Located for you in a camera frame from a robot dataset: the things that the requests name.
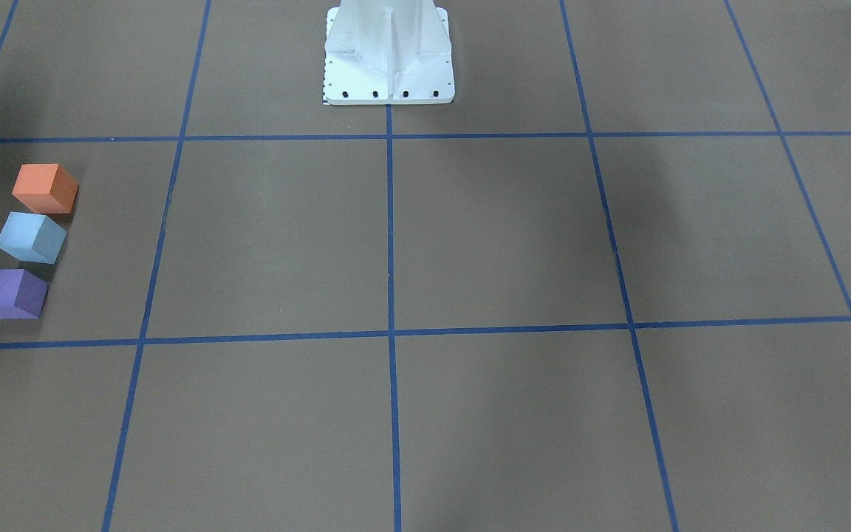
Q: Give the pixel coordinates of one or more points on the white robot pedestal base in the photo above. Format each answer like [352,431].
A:
[387,53]

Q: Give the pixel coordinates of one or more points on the orange foam block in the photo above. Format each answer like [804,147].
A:
[45,189]

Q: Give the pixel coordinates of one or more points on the light blue foam block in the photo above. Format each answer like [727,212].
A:
[32,237]

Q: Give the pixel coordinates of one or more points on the purple foam block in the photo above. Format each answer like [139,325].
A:
[22,294]

